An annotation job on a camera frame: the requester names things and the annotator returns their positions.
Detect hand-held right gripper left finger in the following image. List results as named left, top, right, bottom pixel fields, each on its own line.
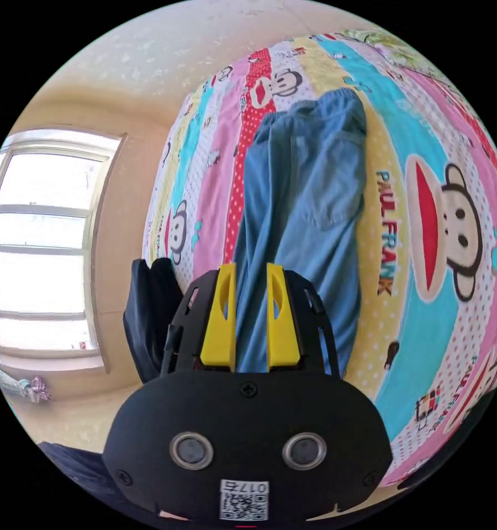
left=200, top=262, right=237, bottom=372

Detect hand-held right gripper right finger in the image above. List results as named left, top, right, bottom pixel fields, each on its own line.
left=266, top=262, right=304, bottom=370

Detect light blue jeans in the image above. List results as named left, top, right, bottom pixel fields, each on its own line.
left=231, top=88, right=368, bottom=374

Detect black garment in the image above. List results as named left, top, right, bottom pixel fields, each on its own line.
left=123, top=257, right=184, bottom=384

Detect bed with cartoon printed sheet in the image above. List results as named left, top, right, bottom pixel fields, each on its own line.
left=142, top=28, right=497, bottom=489

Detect person's body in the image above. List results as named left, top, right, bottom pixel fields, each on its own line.
left=38, top=440, right=123, bottom=512

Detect window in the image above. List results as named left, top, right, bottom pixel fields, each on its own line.
left=0, top=128, right=128, bottom=374

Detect tied light curtain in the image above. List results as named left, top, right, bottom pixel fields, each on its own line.
left=0, top=364, right=53, bottom=405

